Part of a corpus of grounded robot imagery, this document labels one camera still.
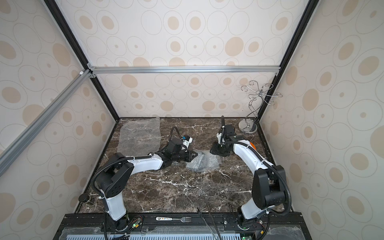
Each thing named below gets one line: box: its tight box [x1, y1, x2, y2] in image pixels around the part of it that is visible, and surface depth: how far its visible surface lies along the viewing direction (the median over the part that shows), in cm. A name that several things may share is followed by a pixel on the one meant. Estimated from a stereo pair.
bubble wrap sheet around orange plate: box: [117, 117, 161, 157], surface depth 111 cm
